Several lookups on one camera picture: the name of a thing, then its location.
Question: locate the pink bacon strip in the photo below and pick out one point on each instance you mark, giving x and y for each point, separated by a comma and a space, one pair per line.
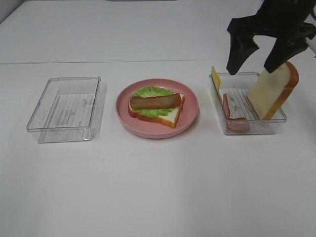
239, 125

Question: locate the green lettuce leaf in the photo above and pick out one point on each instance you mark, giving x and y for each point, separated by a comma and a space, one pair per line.
153, 91

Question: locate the right clear plastic tray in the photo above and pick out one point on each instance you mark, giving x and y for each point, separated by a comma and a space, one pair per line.
236, 87

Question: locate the brown bacon strip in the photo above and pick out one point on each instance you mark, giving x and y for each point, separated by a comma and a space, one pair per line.
157, 102

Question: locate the clear plastic tray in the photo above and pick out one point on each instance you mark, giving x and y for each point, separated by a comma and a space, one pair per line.
69, 110
236, 87

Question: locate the left clear plastic tray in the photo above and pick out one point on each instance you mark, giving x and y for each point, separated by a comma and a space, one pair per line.
69, 110

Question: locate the pink round plate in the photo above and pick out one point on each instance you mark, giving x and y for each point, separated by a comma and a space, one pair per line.
155, 130

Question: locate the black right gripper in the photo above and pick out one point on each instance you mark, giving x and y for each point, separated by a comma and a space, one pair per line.
280, 19

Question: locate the bread slice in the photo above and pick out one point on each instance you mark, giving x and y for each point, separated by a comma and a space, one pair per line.
169, 120
271, 90

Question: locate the yellow cheese slice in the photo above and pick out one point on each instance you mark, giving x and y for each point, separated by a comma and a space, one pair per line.
217, 81

